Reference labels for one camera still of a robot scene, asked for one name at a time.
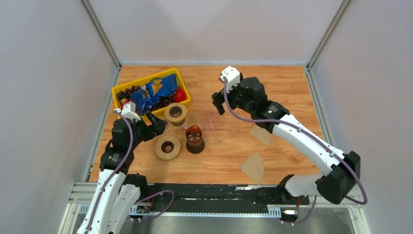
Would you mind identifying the wooden dripper ring on table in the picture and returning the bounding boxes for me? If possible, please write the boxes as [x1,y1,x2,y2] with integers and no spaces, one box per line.
[154,135,181,161]

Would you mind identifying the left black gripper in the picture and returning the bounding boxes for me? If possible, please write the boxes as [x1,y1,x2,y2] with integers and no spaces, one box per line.
[128,110,167,150]

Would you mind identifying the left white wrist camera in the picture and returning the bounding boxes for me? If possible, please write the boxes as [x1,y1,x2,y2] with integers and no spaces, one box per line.
[121,102,141,121]

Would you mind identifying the red tomato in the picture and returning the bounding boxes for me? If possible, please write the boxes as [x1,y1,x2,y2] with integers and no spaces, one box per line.
[172,87,187,102]

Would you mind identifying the red strawberries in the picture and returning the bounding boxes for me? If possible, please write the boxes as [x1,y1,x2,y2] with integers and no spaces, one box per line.
[120,98,129,108]

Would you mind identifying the brown glass dripper on base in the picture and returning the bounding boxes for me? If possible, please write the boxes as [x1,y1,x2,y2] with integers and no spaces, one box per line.
[185,124,205,154]

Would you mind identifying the blue chips bag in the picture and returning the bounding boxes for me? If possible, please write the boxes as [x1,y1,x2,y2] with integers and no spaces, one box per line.
[131,74,178,114]

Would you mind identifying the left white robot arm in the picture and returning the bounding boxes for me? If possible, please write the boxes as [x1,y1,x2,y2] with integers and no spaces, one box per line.
[76,109,168,234]

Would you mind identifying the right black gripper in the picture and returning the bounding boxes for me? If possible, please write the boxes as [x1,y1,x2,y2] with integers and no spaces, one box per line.
[212,79,255,115]

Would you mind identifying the far brown paper filter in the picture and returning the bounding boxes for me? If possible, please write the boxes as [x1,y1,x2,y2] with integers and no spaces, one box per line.
[249,125,272,147]

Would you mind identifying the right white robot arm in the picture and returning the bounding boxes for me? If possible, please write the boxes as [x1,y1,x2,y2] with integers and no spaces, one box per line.
[212,75,368,205]

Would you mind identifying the near brown paper filter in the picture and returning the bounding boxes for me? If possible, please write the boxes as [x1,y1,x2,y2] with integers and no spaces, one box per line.
[240,153,264,185]

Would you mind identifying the brown paper filter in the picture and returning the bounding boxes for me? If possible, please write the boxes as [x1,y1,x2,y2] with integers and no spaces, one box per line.
[249,125,272,147]
[240,153,264,185]

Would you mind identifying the yellow plastic basket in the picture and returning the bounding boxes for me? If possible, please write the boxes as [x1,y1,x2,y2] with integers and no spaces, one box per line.
[112,68,191,116]

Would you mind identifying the dark grapes bunch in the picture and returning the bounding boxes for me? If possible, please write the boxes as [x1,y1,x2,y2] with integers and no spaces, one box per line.
[116,85,140,102]

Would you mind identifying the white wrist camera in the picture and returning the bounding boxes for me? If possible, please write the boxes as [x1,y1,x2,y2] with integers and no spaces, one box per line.
[219,66,242,93]
[121,102,141,121]

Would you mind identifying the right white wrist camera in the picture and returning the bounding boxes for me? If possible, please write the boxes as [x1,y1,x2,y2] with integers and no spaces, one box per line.
[219,66,242,93]

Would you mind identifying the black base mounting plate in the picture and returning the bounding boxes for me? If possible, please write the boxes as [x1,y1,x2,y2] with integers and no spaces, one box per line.
[143,183,310,214]

